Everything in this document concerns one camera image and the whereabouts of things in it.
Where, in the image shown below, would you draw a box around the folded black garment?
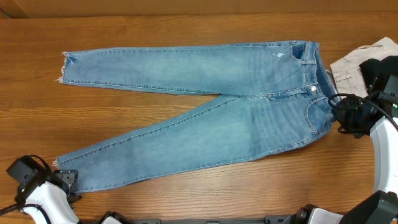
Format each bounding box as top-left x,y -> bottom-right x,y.
359,55 -> 397,95

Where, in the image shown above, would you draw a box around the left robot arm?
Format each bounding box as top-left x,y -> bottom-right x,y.
1,154 -> 84,224

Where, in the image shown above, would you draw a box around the light blue denim jeans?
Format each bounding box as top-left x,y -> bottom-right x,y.
54,40 -> 335,192

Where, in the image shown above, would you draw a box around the folded light grey trousers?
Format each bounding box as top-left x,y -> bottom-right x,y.
326,37 -> 397,97

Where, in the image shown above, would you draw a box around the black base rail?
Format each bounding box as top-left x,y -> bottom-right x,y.
132,215 -> 296,224

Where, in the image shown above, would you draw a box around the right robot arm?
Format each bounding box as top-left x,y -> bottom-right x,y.
284,56 -> 397,224

